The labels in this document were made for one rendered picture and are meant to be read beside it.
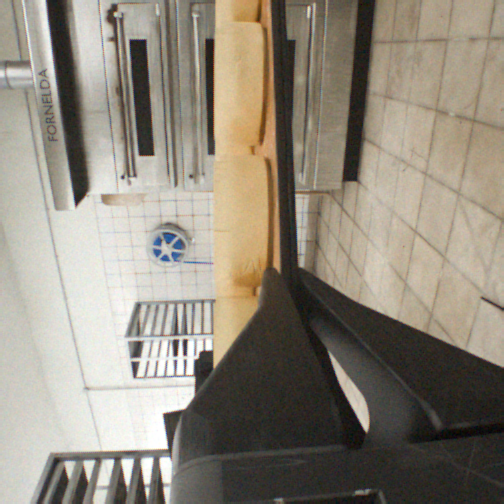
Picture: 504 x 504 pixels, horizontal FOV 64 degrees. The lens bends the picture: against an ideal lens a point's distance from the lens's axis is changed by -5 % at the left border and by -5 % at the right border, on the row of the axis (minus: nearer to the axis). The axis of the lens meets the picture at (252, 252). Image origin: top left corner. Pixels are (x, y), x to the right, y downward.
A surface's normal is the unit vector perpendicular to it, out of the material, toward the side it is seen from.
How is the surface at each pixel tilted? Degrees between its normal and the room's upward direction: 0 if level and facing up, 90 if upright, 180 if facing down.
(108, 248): 90
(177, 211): 90
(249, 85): 89
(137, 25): 90
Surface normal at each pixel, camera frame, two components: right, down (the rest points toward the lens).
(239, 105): 0.06, 0.66
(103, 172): 0.10, 0.43
